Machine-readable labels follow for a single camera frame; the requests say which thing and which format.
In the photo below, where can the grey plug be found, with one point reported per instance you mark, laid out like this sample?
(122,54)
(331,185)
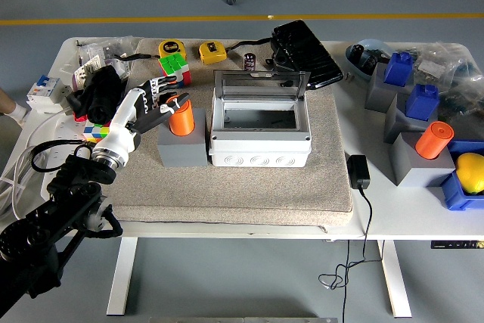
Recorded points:
(70,96)

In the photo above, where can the blue plastic bin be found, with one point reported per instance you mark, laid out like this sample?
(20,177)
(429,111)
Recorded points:
(457,196)

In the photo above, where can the orange cylinder battery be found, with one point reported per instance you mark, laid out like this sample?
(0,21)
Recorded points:
(433,141)
(181,120)

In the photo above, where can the light blue bowl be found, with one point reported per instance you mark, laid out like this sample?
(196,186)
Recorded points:
(374,45)

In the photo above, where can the clear plastic bag with hardware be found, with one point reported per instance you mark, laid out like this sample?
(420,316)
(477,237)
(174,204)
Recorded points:
(94,48)

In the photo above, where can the grey-brown mat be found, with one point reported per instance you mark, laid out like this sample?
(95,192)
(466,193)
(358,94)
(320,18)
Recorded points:
(234,194)

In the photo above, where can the black power adapter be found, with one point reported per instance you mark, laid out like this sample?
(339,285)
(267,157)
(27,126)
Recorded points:
(358,171)

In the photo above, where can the white purple label packet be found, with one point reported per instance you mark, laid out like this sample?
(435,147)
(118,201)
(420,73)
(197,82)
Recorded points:
(81,73)

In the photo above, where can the small colourful puzzle cube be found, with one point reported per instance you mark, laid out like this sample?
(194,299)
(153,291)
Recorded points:
(96,132)

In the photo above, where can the blue plastic block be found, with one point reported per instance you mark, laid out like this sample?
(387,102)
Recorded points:
(399,69)
(421,103)

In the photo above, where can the white circuit breaker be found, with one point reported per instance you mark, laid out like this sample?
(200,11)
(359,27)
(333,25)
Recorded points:
(43,92)

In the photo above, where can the white table leg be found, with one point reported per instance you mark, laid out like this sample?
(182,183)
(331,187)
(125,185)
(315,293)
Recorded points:
(123,274)
(395,281)

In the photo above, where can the black cloth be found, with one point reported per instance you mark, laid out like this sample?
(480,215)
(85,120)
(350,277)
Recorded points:
(102,92)

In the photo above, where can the large colourful puzzle cube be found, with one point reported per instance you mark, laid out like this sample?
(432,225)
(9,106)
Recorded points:
(172,64)

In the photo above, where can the white power strip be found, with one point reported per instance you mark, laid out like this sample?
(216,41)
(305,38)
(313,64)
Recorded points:
(62,134)

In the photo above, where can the square yellow tape measure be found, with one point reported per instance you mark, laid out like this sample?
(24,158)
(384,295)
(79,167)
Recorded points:
(213,54)

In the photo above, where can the black foot pedal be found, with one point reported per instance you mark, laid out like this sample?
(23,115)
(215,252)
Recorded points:
(306,54)

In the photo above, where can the person's foot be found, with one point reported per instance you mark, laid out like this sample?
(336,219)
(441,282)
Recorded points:
(17,111)

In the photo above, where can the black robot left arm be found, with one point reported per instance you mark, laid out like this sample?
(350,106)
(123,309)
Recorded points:
(45,224)

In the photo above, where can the black capacitor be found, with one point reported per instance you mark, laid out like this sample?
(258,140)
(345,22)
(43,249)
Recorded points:
(357,52)
(249,62)
(370,62)

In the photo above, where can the grey junction box clear lid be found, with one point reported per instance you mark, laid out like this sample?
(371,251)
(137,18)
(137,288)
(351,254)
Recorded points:
(261,145)

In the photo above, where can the round yellow tape measure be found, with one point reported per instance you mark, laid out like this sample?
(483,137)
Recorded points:
(171,48)

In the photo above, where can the grey holder block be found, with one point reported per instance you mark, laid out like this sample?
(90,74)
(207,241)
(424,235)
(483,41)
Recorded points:
(416,173)
(395,122)
(376,92)

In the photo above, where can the black table control panel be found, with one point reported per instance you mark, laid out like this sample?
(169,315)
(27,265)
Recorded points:
(453,244)

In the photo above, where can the grey block with round hole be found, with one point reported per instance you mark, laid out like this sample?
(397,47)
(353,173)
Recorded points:
(181,151)

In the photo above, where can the clear plastic parts bag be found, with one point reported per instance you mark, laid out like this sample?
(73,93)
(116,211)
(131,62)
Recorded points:
(465,100)
(435,64)

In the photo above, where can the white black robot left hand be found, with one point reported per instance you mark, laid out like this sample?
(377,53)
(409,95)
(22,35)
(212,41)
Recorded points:
(121,126)

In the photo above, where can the yellow lemon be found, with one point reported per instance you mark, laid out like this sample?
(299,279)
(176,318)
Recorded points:
(470,173)

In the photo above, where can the small metal bolt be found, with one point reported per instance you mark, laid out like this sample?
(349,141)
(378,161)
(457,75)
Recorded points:
(349,77)

